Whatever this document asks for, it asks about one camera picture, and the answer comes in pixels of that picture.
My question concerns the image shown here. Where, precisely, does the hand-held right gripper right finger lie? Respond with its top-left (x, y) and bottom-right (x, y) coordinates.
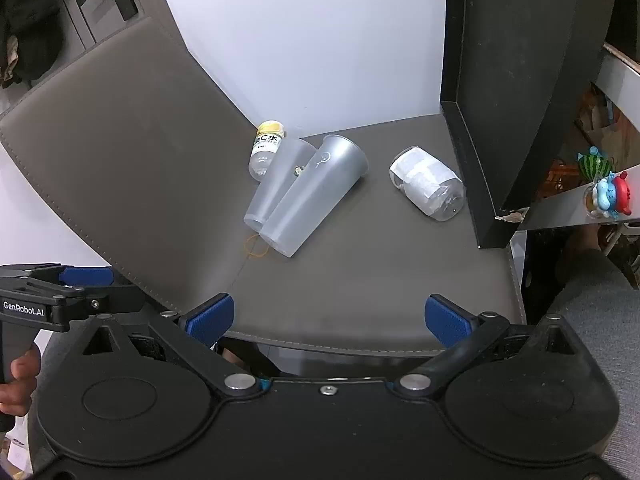
top-left (397, 294), bottom-right (598, 395)

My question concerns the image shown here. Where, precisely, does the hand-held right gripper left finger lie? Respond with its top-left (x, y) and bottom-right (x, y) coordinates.
top-left (75, 293), bottom-right (263, 397)

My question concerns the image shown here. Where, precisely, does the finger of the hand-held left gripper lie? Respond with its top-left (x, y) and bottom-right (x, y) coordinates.
top-left (0, 262), bottom-right (115, 295)

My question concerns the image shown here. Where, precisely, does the translucent plastic cup with print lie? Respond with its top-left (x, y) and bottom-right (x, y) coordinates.
top-left (259, 134), bottom-right (370, 259)

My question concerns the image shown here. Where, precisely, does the plain translucent plastic cup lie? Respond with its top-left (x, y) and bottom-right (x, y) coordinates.
top-left (243, 137), bottom-right (317, 233)

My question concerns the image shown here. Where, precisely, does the person's left hand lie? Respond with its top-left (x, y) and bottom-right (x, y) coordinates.
top-left (0, 342), bottom-right (43, 417)

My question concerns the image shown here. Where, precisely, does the yellow rubber band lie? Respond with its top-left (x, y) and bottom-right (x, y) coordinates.
top-left (243, 234), bottom-right (271, 260)

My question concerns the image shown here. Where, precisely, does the grey leather mat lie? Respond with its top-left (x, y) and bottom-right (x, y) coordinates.
top-left (0, 16), bottom-right (527, 357)

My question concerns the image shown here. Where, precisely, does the clear bottle with white label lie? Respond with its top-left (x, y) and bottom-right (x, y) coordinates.
top-left (389, 146), bottom-right (467, 223)

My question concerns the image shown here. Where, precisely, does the person's grey trouser leg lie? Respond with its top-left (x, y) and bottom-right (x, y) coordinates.
top-left (542, 249), bottom-right (640, 480)

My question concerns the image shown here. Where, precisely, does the yellow cap plastic bottle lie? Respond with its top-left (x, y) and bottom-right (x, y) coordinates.
top-left (248, 120), bottom-right (287, 181)

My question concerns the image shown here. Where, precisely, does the blue and red toy figure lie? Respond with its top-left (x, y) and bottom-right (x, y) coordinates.
top-left (584, 170), bottom-right (634, 219)

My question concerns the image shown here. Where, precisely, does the watermelon toy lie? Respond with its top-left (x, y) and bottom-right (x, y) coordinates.
top-left (578, 147), bottom-right (616, 181)

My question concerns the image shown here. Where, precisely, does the black box panel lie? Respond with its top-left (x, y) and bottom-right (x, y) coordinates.
top-left (439, 0), bottom-right (622, 252)

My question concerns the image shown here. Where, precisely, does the dark hanging clothing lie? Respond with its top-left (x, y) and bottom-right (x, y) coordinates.
top-left (0, 0), bottom-right (67, 90)

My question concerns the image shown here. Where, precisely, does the grey cabinet door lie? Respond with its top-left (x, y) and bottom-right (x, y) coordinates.
top-left (52, 0), bottom-right (153, 47)

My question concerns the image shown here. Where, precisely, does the silver metal shelf rail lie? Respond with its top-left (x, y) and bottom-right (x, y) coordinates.
top-left (520, 162), bottom-right (640, 232)

